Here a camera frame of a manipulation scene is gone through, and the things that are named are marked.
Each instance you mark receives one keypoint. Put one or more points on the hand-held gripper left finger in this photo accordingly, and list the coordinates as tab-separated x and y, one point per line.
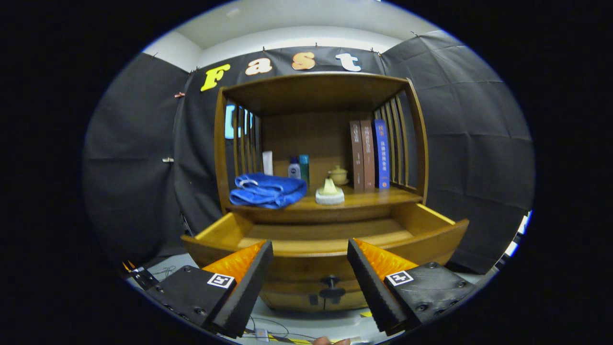
246	292

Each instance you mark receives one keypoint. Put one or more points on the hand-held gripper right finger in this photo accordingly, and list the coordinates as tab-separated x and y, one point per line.
373	292

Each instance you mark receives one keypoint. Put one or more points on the wooden drawer with black knob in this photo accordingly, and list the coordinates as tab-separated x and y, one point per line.
311	258

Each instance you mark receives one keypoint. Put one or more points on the wooden cabinet door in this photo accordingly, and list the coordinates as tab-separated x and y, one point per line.
349	299
292	301

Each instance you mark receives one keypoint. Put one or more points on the wooden countertop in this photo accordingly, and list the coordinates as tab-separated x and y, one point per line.
373	196

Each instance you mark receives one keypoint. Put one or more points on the wooden cabinet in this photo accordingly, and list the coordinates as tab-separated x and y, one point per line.
311	91

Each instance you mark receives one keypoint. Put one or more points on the blue folded towel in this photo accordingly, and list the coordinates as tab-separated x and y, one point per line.
268	191

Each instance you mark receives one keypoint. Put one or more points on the black tool with orange tips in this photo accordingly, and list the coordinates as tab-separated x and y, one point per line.
141	277

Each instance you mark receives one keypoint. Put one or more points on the beige lidded tea cup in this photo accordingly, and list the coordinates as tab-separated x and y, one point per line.
339	176

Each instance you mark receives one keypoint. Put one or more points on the white tube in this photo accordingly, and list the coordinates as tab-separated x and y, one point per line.
267	163

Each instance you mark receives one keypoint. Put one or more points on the white bottle with blue cap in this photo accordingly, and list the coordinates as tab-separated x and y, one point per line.
294	170

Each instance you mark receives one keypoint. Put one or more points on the reddish brown book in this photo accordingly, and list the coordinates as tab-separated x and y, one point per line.
368	158

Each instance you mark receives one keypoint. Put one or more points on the dark brown book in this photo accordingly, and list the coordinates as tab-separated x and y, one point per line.
356	158

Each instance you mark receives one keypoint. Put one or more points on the teal bottle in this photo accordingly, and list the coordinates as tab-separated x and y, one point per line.
304	167

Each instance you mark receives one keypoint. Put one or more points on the blue book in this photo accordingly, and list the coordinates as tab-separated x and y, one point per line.
381	153

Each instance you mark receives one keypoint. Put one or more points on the white panel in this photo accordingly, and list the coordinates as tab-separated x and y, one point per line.
518	235

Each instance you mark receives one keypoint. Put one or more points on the black backdrop cloth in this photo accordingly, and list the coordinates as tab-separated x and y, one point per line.
479	143

